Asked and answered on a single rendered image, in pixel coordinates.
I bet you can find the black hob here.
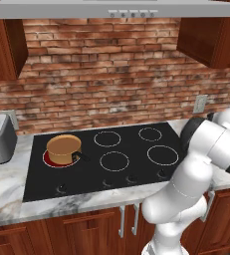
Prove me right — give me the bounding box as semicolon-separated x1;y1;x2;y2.
22;122;189;203

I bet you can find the black hob knob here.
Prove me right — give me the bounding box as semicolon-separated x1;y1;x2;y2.
156;168;169;179
102;178;115;189
125;174;139;185
56;183;69;195

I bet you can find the brown base cupboard door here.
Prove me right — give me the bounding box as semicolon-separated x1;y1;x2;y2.
180;186;230;255
124;202;157;255
0;220;55;255
44;204;130;255

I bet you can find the grey extractor hood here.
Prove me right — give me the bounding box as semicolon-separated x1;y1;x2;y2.
0;0;230;20

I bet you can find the orange saucepan with black handle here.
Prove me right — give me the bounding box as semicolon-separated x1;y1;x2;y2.
46;133;91;165

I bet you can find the silver cupboard handle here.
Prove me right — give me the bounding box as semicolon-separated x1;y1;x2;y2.
200;190;216;223
117;205;126;239
130;202;140;236

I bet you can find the brown wall cupboard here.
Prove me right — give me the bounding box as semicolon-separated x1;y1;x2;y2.
176;17;230;70
0;15;29;83

